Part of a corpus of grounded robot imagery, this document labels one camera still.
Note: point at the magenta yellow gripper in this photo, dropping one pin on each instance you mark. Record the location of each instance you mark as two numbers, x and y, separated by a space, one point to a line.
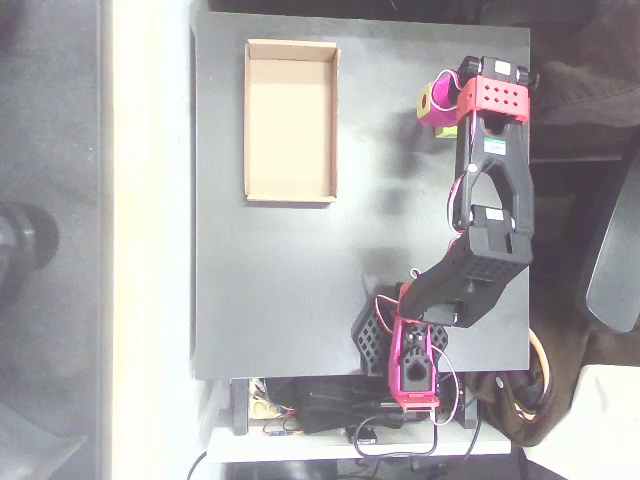
446 96

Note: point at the lime green cube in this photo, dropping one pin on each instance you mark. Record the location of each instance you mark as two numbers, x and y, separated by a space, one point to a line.
446 132

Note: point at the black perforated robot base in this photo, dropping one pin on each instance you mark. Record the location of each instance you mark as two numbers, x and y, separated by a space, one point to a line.
370 340

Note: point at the black red robot arm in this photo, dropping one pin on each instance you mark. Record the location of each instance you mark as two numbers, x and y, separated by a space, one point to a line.
492 165

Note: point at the cardboard box tray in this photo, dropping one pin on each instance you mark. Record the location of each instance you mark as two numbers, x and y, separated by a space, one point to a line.
290 125

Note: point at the dark brown garment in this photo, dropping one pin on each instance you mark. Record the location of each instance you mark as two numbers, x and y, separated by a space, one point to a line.
585 85

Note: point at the grey office chair part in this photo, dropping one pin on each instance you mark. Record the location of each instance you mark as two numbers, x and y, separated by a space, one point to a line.
615 270

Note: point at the brown jacket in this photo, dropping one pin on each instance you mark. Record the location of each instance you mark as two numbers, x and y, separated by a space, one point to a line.
510 400

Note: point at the black table clamp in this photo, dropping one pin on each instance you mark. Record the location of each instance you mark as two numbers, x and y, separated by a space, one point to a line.
467 407
240 407

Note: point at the black power adapter bundle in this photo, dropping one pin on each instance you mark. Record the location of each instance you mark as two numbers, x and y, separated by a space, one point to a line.
330 407

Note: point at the small black circuit board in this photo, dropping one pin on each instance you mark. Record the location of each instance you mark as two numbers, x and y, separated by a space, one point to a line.
367 434

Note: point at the beige wooden piece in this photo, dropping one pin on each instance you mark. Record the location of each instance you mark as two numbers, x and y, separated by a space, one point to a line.
262 407

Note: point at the white cloth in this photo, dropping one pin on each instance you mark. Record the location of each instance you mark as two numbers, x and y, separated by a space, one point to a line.
595 425

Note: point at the white shelf board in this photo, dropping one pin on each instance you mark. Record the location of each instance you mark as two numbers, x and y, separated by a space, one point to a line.
280 445

